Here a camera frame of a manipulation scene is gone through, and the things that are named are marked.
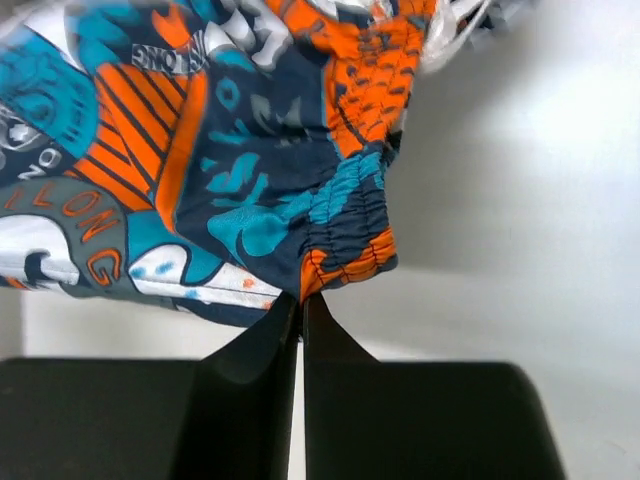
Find colourful patterned shorts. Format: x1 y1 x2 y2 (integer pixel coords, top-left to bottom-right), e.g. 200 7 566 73
1 1 533 327

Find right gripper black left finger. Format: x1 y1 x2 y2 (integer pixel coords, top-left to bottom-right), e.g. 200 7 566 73
1 295 297 479

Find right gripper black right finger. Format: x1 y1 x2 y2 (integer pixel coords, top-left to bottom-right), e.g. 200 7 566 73
303 295 566 480

